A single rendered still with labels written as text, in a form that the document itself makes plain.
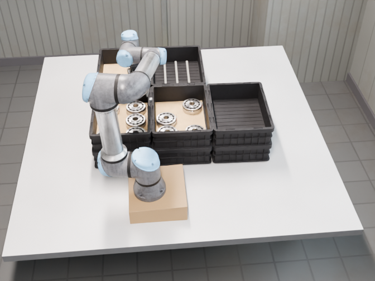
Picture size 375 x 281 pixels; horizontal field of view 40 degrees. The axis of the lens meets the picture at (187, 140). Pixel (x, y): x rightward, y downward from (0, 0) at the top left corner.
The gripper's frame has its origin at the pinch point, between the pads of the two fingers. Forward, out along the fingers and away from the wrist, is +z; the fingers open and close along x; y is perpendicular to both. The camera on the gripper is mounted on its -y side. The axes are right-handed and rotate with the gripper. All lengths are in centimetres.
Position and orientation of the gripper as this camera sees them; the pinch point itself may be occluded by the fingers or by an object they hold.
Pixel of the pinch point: (141, 97)
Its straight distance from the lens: 261.0
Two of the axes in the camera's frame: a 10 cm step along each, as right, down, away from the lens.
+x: -9.5, 2.7, -1.8
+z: 0.9, 7.5, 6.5
